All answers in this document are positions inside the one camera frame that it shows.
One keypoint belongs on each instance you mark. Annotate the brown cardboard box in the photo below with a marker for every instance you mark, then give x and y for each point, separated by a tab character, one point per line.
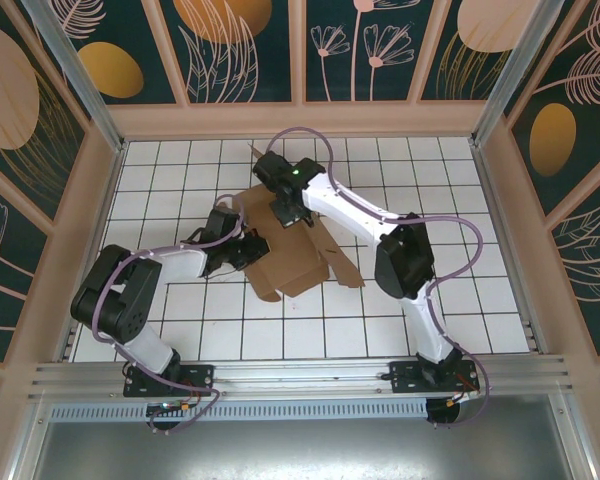
290	255

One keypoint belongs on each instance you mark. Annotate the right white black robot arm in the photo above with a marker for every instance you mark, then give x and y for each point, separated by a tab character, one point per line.
345	210

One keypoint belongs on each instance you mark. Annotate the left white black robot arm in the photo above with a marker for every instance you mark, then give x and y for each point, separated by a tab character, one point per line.
145	345

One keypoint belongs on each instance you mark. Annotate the grey metal sheet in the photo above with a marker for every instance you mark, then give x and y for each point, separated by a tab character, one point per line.
300	452

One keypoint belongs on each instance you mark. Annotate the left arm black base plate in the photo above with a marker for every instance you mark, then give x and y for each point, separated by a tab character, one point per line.
200	377

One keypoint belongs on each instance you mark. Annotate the aluminium mounting rail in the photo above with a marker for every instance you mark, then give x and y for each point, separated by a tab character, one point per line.
300	377

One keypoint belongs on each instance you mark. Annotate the aluminium frame post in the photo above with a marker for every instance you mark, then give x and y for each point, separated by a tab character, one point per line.
510	75
90	100

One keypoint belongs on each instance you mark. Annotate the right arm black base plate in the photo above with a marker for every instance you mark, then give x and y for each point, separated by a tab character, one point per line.
405	375

